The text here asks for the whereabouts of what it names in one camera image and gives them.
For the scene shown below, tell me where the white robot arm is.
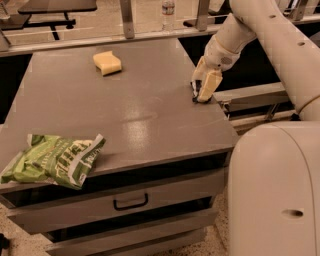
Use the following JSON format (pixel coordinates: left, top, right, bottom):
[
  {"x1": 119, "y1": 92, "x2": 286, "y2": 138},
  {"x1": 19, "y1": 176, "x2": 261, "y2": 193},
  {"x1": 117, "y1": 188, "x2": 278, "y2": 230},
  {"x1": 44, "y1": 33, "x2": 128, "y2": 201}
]
[{"x1": 191, "y1": 0, "x2": 320, "y2": 256}]

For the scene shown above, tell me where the grey drawer cabinet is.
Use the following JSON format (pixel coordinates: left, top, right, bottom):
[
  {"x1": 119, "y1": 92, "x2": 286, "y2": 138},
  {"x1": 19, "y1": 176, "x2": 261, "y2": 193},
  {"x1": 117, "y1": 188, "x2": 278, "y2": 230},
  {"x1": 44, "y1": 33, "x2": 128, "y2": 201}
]
[{"x1": 0, "y1": 39, "x2": 237, "y2": 256}]

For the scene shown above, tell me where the green chip bag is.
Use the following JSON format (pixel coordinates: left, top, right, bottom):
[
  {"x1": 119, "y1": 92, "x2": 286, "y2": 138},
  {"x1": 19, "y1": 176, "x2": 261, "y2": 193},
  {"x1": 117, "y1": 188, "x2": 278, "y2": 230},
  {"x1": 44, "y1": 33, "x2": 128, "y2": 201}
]
[{"x1": 1, "y1": 134, "x2": 106, "y2": 190}]

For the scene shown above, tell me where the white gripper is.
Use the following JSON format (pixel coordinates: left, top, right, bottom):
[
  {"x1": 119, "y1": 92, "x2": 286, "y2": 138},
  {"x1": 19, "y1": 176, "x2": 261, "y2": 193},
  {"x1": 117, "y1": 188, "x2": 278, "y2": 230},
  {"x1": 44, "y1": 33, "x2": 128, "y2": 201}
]
[{"x1": 191, "y1": 35, "x2": 240, "y2": 103}]

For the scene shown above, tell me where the black drawer handle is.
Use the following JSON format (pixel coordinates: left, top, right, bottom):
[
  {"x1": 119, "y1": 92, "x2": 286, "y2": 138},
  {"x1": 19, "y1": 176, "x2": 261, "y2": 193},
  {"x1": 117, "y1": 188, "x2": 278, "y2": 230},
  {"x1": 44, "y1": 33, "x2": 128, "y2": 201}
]
[{"x1": 113, "y1": 193, "x2": 149, "y2": 211}]

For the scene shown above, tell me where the grey metal rail beam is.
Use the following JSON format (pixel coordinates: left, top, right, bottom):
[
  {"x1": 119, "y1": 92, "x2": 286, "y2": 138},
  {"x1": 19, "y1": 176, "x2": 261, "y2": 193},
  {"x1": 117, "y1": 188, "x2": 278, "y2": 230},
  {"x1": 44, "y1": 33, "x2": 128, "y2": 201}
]
[{"x1": 213, "y1": 82, "x2": 289, "y2": 112}]

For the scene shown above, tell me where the yellow sponge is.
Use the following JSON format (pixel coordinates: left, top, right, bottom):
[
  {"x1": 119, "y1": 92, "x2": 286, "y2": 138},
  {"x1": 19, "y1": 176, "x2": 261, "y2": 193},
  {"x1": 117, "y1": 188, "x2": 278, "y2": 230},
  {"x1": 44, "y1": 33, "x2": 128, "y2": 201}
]
[{"x1": 93, "y1": 51, "x2": 122, "y2": 75}]

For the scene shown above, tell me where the clear plastic water bottle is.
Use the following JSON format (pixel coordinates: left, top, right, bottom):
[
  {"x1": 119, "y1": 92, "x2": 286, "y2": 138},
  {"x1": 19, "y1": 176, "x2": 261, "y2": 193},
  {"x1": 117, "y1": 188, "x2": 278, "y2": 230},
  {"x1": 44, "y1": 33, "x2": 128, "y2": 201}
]
[{"x1": 162, "y1": 0, "x2": 175, "y2": 32}]

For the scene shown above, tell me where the dark background table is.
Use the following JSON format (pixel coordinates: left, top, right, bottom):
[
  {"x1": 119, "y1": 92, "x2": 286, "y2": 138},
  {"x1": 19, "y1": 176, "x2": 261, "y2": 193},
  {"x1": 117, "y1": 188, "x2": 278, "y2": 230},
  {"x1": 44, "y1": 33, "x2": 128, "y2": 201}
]
[{"x1": 0, "y1": 0, "x2": 97, "y2": 40}]

